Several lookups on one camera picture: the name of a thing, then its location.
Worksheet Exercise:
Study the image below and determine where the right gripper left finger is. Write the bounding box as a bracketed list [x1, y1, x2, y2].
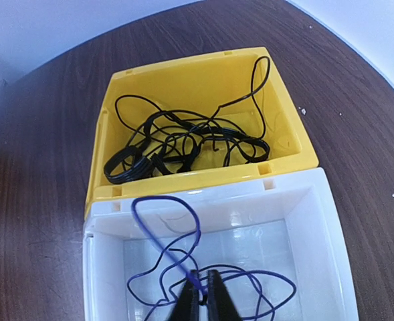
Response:
[167, 280, 200, 321]

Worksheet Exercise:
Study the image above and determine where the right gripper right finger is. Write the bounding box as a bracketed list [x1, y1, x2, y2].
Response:
[207, 270, 241, 321]

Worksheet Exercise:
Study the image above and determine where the white bin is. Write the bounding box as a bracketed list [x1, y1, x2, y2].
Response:
[83, 169, 358, 320]

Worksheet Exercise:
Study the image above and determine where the purple cable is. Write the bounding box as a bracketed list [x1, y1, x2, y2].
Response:
[126, 195, 298, 321]

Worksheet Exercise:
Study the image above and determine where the yellow bin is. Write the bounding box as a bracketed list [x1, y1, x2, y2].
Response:
[85, 47, 319, 213]

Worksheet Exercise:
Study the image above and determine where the thin black cable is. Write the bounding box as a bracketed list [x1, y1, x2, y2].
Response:
[114, 55, 272, 168]

